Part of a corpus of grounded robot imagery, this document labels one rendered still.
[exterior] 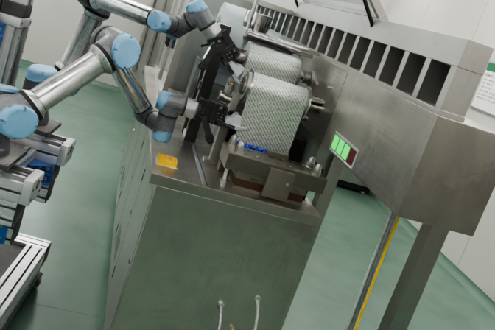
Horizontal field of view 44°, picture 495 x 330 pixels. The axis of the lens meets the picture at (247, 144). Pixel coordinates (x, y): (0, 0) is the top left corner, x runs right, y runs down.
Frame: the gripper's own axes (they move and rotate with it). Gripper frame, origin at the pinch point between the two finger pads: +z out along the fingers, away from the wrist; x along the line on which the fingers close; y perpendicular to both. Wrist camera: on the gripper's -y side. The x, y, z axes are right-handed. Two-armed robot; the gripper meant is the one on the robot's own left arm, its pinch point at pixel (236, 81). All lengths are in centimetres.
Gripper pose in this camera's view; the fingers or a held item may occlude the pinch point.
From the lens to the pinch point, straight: 248.7
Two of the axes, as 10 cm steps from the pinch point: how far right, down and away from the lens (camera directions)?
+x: -1.7, -2.7, 9.5
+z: 5.1, 8.0, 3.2
